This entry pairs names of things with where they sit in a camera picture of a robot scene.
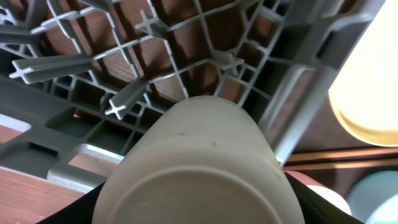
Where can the upper wooden chopstick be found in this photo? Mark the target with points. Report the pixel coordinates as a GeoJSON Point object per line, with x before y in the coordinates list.
{"type": "Point", "coordinates": [310, 156]}

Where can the wooden chopstick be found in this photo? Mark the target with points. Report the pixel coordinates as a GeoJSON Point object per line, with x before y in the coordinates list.
{"type": "Point", "coordinates": [344, 165]}
{"type": "Point", "coordinates": [310, 156]}

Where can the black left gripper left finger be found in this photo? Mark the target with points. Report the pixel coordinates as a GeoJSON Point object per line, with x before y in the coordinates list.
{"type": "Point", "coordinates": [79, 212]}

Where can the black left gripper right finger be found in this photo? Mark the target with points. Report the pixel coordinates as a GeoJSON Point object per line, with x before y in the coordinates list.
{"type": "Point", "coordinates": [317, 210]}

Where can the pink white bowl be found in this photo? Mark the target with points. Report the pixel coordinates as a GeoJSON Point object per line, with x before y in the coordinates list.
{"type": "Point", "coordinates": [328, 194]}

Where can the yellow round plate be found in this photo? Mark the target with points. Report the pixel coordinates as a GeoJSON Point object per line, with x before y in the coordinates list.
{"type": "Point", "coordinates": [363, 97]}

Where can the pale green cup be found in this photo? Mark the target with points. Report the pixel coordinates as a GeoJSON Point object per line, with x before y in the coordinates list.
{"type": "Point", "coordinates": [204, 161]}

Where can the lower wooden chopstick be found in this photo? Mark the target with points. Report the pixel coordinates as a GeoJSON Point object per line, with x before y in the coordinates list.
{"type": "Point", "coordinates": [344, 165]}

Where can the light blue bowl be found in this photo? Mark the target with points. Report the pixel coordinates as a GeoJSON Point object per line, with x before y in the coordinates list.
{"type": "Point", "coordinates": [374, 198]}

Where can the brown serving tray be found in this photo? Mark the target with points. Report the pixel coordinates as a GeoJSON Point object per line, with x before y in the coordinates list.
{"type": "Point", "coordinates": [325, 134]}

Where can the grey plastic dish rack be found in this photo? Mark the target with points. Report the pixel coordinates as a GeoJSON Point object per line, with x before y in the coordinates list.
{"type": "Point", "coordinates": [94, 76]}

